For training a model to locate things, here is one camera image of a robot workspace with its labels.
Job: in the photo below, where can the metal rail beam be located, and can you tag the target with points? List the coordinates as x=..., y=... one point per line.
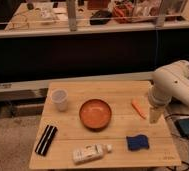
x=38, y=88

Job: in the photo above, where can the orange ceramic bowl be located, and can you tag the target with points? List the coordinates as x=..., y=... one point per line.
x=95, y=114

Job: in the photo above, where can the white plastic bottle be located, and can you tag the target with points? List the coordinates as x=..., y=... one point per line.
x=91, y=153

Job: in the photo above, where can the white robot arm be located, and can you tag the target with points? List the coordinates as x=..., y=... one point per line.
x=169, y=81

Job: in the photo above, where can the orange tool on bench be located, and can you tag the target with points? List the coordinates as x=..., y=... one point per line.
x=122, y=13

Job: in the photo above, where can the orange pepper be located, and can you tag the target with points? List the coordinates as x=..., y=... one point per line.
x=137, y=108

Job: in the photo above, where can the black bag on bench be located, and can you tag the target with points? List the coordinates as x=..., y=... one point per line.
x=100, y=17

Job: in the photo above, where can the black white striped case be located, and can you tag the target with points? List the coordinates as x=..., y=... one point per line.
x=45, y=140

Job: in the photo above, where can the translucent plastic cup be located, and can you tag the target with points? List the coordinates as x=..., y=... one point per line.
x=60, y=98

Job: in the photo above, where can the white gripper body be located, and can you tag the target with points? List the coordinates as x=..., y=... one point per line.
x=157, y=97

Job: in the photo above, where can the metal frame post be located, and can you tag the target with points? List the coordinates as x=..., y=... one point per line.
x=71, y=10

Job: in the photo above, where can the blue sponge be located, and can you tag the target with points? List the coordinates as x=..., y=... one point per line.
x=137, y=142

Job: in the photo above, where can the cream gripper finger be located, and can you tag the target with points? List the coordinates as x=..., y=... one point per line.
x=155, y=114

